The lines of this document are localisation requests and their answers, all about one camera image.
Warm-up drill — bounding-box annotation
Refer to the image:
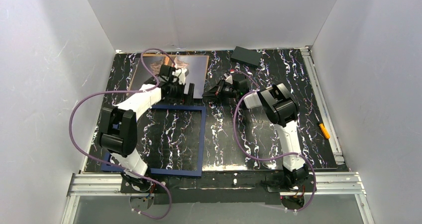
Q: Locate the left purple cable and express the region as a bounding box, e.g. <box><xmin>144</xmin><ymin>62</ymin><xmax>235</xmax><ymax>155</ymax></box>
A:
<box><xmin>68</xmin><ymin>48</ymin><xmax>177</xmax><ymax>221</ymax></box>

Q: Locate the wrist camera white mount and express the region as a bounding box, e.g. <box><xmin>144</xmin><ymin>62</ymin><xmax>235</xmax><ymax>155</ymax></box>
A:
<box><xmin>172</xmin><ymin>68</ymin><xmax>189</xmax><ymax>85</ymax></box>
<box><xmin>223</xmin><ymin>72</ymin><xmax>233</xmax><ymax>85</ymax></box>

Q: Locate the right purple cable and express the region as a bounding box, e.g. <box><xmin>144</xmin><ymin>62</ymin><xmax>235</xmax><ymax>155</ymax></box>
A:
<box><xmin>230</xmin><ymin>70</ymin><xmax>317</xmax><ymax>213</ymax></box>

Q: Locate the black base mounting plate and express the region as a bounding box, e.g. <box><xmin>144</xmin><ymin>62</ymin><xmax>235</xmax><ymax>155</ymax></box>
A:
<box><xmin>118</xmin><ymin>169</ymin><xmax>340</xmax><ymax>206</ymax></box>

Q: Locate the blue photo frame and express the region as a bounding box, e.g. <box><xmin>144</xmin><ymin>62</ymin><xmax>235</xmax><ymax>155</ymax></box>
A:
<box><xmin>101</xmin><ymin>104</ymin><xmax>208</xmax><ymax>178</ymax></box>

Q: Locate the black rectangular box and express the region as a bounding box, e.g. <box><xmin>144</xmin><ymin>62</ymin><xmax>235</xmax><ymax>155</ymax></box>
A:
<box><xmin>230</xmin><ymin>46</ymin><xmax>262</xmax><ymax>68</ymax></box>

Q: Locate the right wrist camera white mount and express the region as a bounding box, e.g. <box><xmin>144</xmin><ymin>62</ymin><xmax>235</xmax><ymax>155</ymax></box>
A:
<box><xmin>223</xmin><ymin>72</ymin><xmax>233</xmax><ymax>85</ymax></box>

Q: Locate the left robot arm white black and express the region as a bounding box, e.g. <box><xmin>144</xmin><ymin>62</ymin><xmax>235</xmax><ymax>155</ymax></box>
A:
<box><xmin>98</xmin><ymin>65</ymin><xmax>195</xmax><ymax>178</ymax></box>

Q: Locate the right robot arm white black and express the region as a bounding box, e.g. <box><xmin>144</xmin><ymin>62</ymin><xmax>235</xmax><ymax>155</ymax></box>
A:
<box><xmin>203</xmin><ymin>70</ymin><xmax>309</xmax><ymax>189</ymax></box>

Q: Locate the aluminium rail right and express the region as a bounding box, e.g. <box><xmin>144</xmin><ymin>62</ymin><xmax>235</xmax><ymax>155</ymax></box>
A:
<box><xmin>299</xmin><ymin>47</ymin><xmax>345</xmax><ymax>165</ymax></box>

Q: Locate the mountain photo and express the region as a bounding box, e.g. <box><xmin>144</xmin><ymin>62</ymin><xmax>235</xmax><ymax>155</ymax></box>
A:
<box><xmin>129</xmin><ymin>54</ymin><xmax>209</xmax><ymax>99</ymax></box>

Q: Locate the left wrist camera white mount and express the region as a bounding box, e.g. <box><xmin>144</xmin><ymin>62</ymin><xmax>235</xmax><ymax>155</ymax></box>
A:
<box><xmin>172</xmin><ymin>68</ymin><xmax>189</xmax><ymax>85</ymax></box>

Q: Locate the purple cable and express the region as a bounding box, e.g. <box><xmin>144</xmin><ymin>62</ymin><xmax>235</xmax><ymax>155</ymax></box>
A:
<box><xmin>230</xmin><ymin>70</ymin><xmax>317</xmax><ymax>213</ymax></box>
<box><xmin>68</xmin><ymin>48</ymin><xmax>177</xmax><ymax>221</ymax></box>

